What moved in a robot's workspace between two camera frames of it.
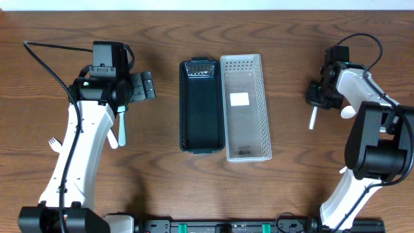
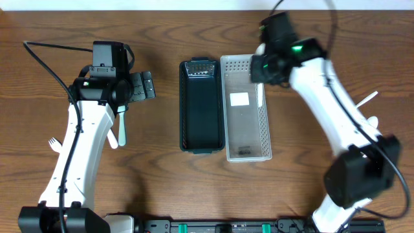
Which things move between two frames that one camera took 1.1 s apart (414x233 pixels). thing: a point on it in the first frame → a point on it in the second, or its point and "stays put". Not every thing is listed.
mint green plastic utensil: [121, 134] stays put
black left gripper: [142, 85] stays put
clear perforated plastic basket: [247, 127] stays put
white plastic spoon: [313, 118] → [260, 94]
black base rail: [292, 225] stays put
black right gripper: [314, 96] → [259, 69]
